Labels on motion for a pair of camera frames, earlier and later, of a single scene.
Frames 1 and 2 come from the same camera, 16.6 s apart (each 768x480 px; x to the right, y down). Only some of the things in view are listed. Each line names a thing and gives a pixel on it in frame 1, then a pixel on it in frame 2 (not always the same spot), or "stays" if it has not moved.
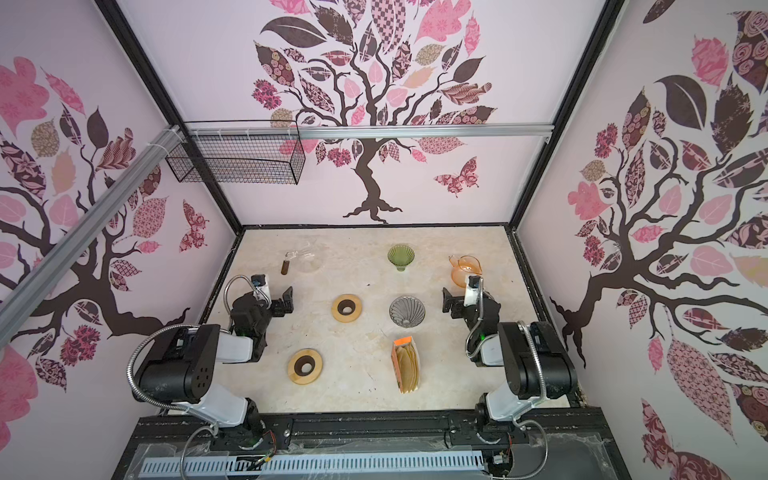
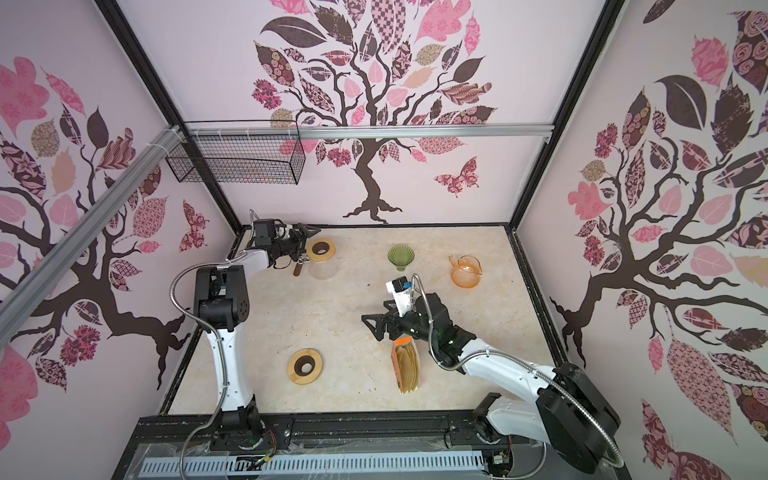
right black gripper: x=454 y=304 -> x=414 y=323
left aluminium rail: x=32 y=287 stays
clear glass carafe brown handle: x=307 y=259 -> x=319 y=270
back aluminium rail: x=314 y=130 stays
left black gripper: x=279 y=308 -> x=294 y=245
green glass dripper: x=401 y=255 stays
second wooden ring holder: x=305 y=366 stays
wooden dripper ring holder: x=346 y=308 -> x=321 y=250
